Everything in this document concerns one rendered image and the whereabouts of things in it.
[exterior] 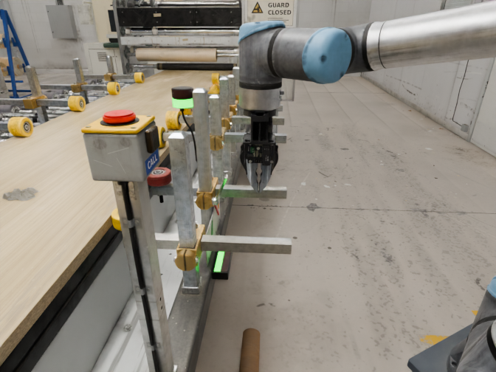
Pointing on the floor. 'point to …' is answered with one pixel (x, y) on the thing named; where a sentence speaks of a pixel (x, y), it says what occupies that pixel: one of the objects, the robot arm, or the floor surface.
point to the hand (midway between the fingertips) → (258, 186)
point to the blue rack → (11, 53)
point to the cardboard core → (250, 350)
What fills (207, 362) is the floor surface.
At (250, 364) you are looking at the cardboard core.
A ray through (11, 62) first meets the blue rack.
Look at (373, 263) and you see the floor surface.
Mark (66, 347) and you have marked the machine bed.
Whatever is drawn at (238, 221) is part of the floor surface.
